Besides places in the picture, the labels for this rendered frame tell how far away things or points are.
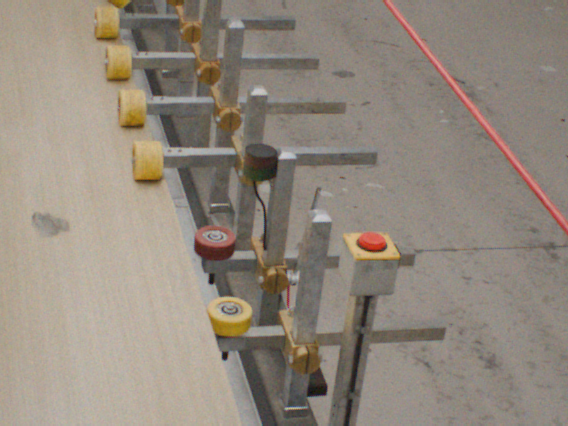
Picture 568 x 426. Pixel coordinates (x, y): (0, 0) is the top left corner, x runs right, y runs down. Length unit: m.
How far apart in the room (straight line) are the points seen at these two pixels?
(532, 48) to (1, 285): 4.22
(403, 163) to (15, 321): 2.86
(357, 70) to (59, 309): 3.53
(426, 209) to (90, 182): 2.14
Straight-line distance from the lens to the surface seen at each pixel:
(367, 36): 6.06
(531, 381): 3.88
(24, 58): 3.26
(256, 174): 2.41
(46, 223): 2.53
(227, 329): 2.31
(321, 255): 2.24
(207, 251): 2.51
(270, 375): 2.52
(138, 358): 2.20
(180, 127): 3.41
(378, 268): 1.94
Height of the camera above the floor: 2.21
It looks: 30 degrees down
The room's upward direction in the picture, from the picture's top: 7 degrees clockwise
